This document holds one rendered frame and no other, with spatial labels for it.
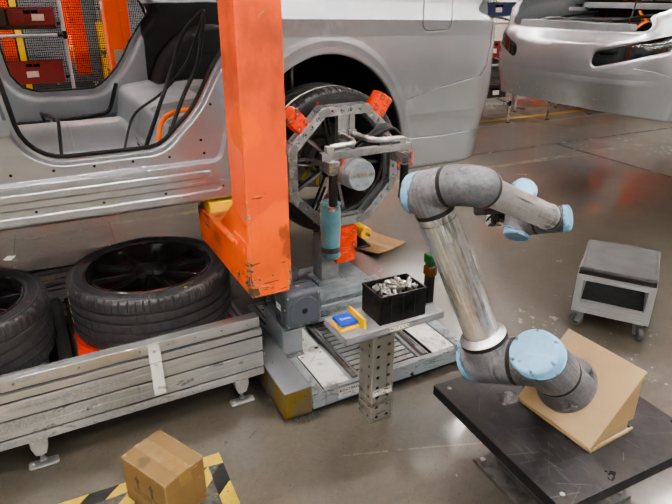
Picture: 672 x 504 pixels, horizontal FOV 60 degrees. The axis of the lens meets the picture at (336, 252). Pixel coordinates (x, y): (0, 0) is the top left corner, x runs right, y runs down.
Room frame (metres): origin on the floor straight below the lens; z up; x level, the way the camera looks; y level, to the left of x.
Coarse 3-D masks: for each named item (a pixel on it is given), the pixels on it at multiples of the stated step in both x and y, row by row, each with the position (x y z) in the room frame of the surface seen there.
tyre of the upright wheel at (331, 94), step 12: (312, 84) 2.69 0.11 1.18; (324, 84) 2.68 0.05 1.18; (288, 96) 2.62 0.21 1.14; (300, 96) 2.56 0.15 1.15; (312, 96) 2.52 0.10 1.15; (324, 96) 2.54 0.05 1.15; (336, 96) 2.57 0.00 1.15; (348, 96) 2.59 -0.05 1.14; (360, 96) 2.62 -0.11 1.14; (300, 108) 2.49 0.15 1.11; (312, 108) 2.51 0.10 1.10; (384, 120) 2.68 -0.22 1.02; (288, 132) 2.46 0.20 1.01; (360, 204) 2.63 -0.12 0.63; (300, 216) 2.48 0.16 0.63; (312, 228) 2.51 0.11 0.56
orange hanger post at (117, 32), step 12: (108, 0) 4.34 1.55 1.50; (120, 0) 4.37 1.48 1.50; (108, 12) 4.33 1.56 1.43; (120, 12) 4.37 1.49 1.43; (108, 24) 4.33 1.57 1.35; (120, 24) 4.36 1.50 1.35; (108, 36) 4.32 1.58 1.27; (120, 36) 4.36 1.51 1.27; (108, 48) 4.36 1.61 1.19; (120, 48) 4.35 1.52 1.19; (108, 60) 4.44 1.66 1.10
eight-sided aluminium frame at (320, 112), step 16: (320, 112) 2.43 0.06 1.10; (336, 112) 2.47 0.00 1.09; (352, 112) 2.51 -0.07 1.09; (368, 112) 2.54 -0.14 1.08; (288, 144) 2.40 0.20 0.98; (288, 160) 2.37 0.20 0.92; (384, 160) 2.64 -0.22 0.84; (288, 176) 2.38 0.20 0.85; (384, 176) 2.64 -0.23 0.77; (288, 192) 2.38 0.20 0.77; (384, 192) 2.59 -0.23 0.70; (304, 208) 2.40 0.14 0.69; (368, 208) 2.55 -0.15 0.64
